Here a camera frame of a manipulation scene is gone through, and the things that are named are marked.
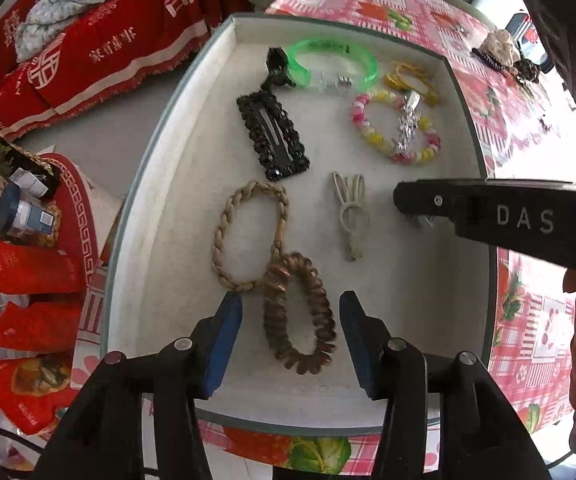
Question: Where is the cream rabbit ear hair tie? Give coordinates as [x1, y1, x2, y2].
[331, 171, 371, 262]

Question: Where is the black cable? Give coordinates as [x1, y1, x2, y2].
[0, 425, 44, 455]

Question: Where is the red printed blanket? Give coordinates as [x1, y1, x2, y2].
[0, 0, 249, 141]

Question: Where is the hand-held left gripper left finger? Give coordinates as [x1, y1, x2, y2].
[33, 291, 244, 480]

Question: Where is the cream scrunchie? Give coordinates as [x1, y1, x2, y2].
[483, 30, 521, 63]

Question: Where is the white jewelry tray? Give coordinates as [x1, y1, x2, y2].
[99, 12, 500, 436]

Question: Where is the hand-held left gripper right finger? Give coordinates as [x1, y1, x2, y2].
[339, 291, 551, 480]

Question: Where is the silver rhinestone hairpin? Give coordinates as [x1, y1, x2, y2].
[392, 91, 431, 156]

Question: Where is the small black claw clip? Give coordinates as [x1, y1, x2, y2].
[260, 46, 299, 92]

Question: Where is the brown spiral hair tie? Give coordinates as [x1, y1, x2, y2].
[262, 252, 338, 375]

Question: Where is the black oval hair clip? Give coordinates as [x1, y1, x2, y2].
[470, 47, 506, 71]

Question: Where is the beige braided hair tie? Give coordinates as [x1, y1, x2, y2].
[212, 180, 290, 293]

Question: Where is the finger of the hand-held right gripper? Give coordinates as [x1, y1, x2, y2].
[393, 180, 469, 223]

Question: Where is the black beaded snap hair clip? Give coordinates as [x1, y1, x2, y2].
[235, 87, 311, 183]

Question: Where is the red patterned bag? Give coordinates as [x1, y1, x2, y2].
[43, 152, 129, 311]

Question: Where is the grey knitted cloth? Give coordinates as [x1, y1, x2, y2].
[15, 0, 136, 63]

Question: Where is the red snack packet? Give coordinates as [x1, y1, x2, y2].
[0, 300, 84, 353]
[0, 230, 86, 296]
[0, 352, 76, 436]

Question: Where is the green translucent bangle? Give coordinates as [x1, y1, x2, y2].
[284, 36, 381, 93]

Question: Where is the pink yellow beaded bracelet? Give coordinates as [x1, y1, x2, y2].
[351, 89, 441, 166]

